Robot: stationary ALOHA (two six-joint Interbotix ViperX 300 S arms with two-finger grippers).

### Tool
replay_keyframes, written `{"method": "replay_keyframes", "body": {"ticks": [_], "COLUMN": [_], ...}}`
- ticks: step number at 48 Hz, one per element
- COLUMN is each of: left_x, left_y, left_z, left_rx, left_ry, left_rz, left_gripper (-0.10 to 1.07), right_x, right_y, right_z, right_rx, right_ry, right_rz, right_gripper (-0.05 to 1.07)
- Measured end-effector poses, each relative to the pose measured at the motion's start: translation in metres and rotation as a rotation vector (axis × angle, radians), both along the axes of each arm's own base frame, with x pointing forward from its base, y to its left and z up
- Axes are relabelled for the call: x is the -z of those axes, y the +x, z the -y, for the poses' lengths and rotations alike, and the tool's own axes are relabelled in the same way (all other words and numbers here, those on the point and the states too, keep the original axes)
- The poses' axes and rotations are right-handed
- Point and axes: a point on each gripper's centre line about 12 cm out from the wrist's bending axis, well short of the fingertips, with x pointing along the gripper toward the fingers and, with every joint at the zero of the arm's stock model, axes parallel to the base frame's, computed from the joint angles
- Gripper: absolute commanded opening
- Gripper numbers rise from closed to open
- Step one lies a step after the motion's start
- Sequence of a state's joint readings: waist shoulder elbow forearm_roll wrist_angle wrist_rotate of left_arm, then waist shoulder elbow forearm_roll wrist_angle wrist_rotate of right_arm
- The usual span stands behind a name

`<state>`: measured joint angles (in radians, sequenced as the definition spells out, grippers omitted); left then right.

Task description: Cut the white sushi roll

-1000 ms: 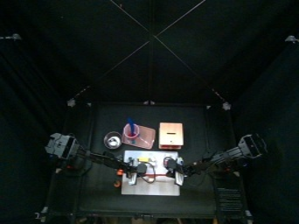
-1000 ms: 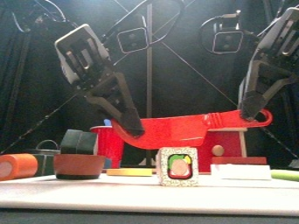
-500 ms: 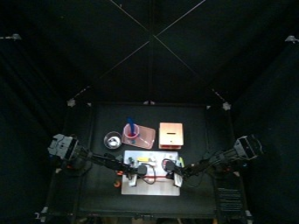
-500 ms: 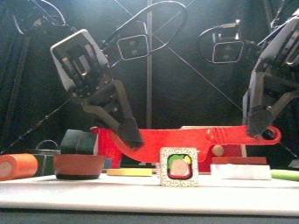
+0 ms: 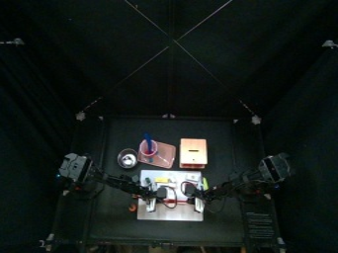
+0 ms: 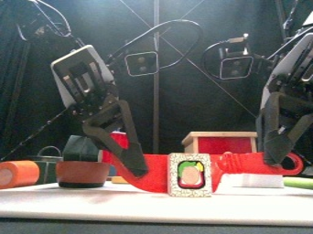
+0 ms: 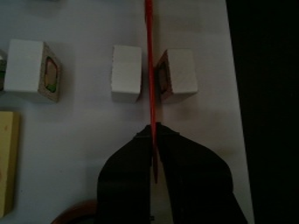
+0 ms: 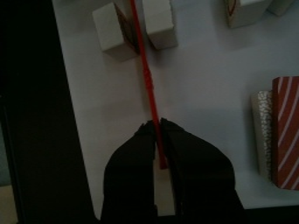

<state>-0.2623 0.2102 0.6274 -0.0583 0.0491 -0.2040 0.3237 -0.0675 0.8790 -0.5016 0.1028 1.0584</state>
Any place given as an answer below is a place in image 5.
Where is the thin diagonal brace wire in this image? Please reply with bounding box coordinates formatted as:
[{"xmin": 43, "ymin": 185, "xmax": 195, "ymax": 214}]
[
  {"xmin": 77, "ymin": 0, "xmax": 234, "ymax": 115},
  {"xmin": 123, "ymin": 0, "xmax": 262, "ymax": 119}
]

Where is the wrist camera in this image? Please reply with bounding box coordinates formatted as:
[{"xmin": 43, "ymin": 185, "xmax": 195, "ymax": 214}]
[
  {"xmin": 182, "ymin": 183, "xmax": 198, "ymax": 198},
  {"xmin": 156, "ymin": 186, "xmax": 170, "ymax": 200}
]

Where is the pink plastic tray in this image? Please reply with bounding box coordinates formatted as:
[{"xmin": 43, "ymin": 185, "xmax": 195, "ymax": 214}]
[{"xmin": 137, "ymin": 141, "xmax": 178, "ymax": 170}]

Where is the wooden box with slot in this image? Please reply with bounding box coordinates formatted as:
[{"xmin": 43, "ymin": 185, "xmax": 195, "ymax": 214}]
[{"xmin": 178, "ymin": 137, "xmax": 208, "ymax": 170}]

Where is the printed label sheet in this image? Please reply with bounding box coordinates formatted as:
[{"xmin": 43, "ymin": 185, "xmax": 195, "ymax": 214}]
[{"xmin": 244, "ymin": 211, "xmax": 276, "ymax": 245}]

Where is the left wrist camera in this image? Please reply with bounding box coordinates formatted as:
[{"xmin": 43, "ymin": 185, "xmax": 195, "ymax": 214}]
[{"xmin": 156, "ymin": 186, "xmax": 170, "ymax": 200}]

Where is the white cutting board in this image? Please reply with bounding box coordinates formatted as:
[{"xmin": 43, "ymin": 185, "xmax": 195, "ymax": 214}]
[{"xmin": 136, "ymin": 169, "xmax": 204, "ymax": 222}]

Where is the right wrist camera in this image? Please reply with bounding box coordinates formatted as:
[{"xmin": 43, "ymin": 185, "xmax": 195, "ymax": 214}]
[{"xmin": 182, "ymin": 183, "xmax": 198, "ymax": 198}]

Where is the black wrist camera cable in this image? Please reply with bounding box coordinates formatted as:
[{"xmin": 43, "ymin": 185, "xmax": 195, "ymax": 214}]
[{"xmin": 162, "ymin": 187, "xmax": 179, "ymax": 210}]

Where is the silver metal pot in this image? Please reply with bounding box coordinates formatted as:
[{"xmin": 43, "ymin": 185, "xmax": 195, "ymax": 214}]
[{"xmin": 116, "ymin": 147, "xmax": 140, "ymax": 170}]

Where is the red plastic cup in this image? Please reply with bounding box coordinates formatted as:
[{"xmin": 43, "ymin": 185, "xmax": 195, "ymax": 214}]
[{"xmin": 139, "ymin": 138, "xmax": 160, "ymax": 158}]

